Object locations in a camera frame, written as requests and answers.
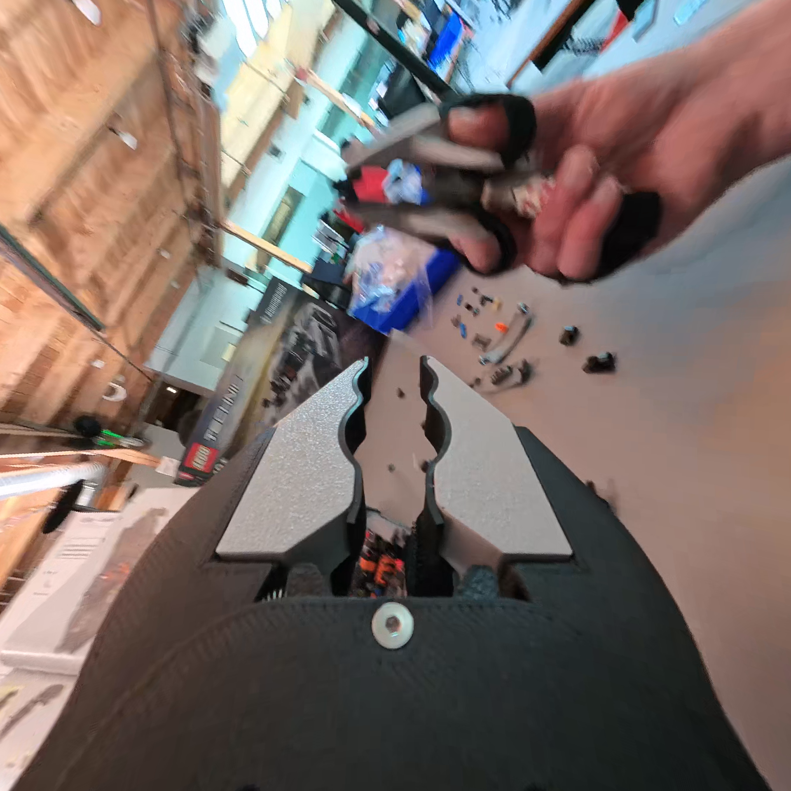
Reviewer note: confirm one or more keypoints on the grey orange lego car model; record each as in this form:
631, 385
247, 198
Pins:
377, 565

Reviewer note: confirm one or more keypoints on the lego instruction booklet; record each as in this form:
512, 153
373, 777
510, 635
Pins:
74, 556

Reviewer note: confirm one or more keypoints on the blue plastic bin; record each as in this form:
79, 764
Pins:
401, 309

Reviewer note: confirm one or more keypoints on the metal ceiling rail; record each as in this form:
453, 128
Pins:
49, 278

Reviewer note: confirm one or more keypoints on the red bag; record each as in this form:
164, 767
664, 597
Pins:
371, 185

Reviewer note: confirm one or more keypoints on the person's right hand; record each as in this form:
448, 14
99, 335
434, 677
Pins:
649, 123

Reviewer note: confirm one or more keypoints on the scattered loose lego pieces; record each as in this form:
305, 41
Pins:
513, 337

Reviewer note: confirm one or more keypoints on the silver ventilation duct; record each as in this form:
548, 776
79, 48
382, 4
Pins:
43, 482

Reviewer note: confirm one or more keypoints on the clear plastic bags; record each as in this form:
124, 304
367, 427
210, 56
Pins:
383, 272

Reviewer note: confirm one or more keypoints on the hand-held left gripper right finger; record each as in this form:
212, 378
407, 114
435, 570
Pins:
500, 494

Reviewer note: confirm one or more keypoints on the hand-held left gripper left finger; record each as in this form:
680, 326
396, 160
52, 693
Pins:
290, 488

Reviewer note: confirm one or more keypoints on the black round fixture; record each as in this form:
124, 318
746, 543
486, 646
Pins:
86, 426

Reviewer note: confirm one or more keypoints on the dark lego set box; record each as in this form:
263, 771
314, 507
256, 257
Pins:
296, 358

